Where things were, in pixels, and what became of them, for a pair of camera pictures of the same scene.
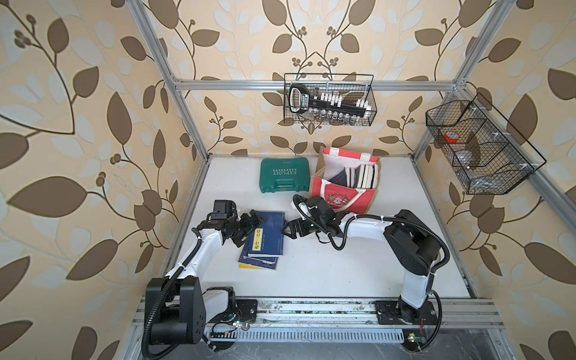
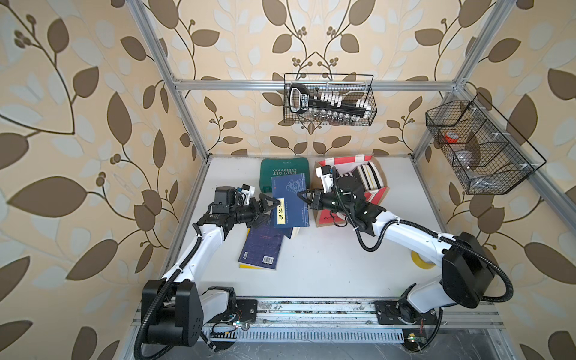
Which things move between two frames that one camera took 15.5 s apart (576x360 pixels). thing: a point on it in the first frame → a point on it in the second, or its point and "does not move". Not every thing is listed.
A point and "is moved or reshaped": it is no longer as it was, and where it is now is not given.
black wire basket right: (484, 152) does not move
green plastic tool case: (284, 174) does not move
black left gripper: (248, 226) → (253, 219)
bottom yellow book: (249, 266) does not move
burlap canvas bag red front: (342, 199) is moved or reshaped
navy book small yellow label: (268, 240) → (357, 172)
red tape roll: (451, 136) does not move
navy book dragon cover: (269, 262) → (293, 210)
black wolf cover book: (365, 179) → (376, 175)
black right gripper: (298, 222) → (316, 202)
